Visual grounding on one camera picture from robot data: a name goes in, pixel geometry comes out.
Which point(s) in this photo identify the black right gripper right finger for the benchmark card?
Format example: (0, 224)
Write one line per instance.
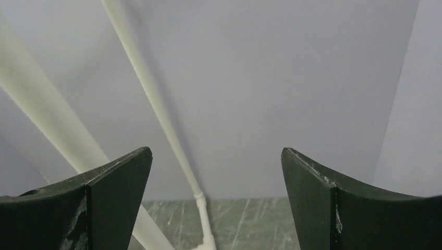
(334, 211)

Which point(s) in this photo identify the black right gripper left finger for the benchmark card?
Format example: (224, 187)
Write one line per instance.
(96, 209)

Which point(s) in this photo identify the white PVC pipe frame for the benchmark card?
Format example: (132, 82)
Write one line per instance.
(28, 85)

